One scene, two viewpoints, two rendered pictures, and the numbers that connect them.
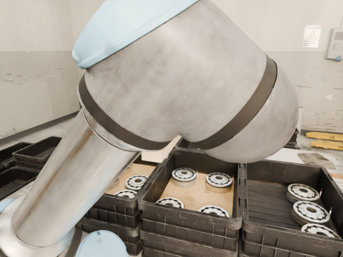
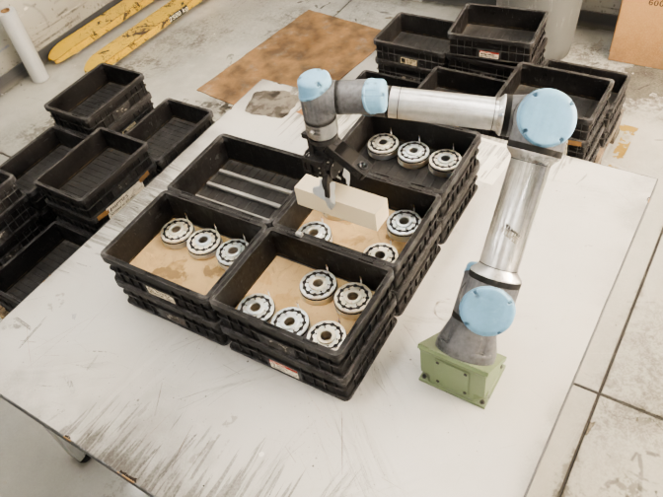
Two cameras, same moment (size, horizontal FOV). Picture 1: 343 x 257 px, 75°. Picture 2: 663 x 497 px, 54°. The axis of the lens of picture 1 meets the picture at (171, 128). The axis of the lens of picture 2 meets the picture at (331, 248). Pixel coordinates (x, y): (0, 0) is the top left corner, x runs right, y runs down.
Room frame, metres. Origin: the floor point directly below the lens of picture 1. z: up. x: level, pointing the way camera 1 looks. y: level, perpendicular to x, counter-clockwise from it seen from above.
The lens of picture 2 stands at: (0.29, 1.18, 2.22)
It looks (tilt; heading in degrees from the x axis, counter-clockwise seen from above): 47 degrees down; 292
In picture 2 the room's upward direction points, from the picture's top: 11 degrees counter-clockwise
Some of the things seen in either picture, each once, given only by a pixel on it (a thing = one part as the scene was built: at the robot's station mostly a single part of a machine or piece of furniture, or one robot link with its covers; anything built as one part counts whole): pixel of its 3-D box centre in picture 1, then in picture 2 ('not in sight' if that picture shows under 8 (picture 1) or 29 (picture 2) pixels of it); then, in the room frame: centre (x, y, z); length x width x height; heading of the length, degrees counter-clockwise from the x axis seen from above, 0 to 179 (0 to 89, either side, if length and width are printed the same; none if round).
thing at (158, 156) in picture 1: (165, 137); (340, 201); (0.70, 0.02, 1.07); 0.24 x 0.06 x 0.06; 162
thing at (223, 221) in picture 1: (198, 178); (356, 213); (0.70, -0.09, 0.92); 0.40 x 0.30 x 0.02; 164
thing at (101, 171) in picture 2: not in sight; (110, 200); (1.98, -0.58, 0.37); 0.40 x 0.30 x 0.45; 72
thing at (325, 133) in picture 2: not in sight; (321, 126); (0.72, 0.02, 1.31); 0.08 x 0.08 x 0.05
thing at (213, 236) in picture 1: (197, 190); (358, 225); (0.70, -0.09, 0.87); 0.40 x 0.30 x 0.11; 164
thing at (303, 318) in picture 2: not in sight; (289, 322); (0.80, 0.27, 0.86); 0.10 x 0.10 x 0.01
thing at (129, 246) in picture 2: not in sight; (189, 254); (1.17, 0.08, 0.87); 0.40 x 0.30 x 0.11; 164
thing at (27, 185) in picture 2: not in sight; (56, 184); (2.36, -0.71, 0.31); 0.40 x 0.30 x 0.34; 72
